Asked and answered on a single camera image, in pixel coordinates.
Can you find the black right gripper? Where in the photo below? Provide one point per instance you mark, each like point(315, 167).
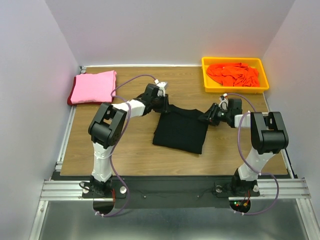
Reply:
point(210, 116)

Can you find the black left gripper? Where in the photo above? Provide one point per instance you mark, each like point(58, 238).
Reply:
point(164, 106)

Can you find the black t-shirt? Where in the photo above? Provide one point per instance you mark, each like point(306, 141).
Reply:
point(181, 129)

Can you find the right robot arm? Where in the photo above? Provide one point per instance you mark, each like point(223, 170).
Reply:
point(268, 136)

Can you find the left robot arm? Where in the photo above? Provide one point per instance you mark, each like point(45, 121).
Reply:
point(107, 127)

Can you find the yellow plastic bin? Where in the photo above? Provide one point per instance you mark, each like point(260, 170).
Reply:
point(211, 86)

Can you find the orange t-shirt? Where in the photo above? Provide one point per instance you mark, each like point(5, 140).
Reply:
point(236, 74)

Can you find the pink folded t-shirt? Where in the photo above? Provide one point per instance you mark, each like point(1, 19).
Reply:
point(93, 87)

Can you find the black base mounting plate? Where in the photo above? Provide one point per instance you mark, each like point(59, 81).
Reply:
point(158, 192)

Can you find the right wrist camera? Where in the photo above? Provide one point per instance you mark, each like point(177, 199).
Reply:
point(223, 101)

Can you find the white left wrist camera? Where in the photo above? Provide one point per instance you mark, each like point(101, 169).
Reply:
point(161, 84)

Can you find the aluminium table edge rail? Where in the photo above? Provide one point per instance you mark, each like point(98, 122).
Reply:
point(64, 143)

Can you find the aluminium frame extrusion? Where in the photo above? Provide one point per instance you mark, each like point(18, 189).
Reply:
point(61, 190)

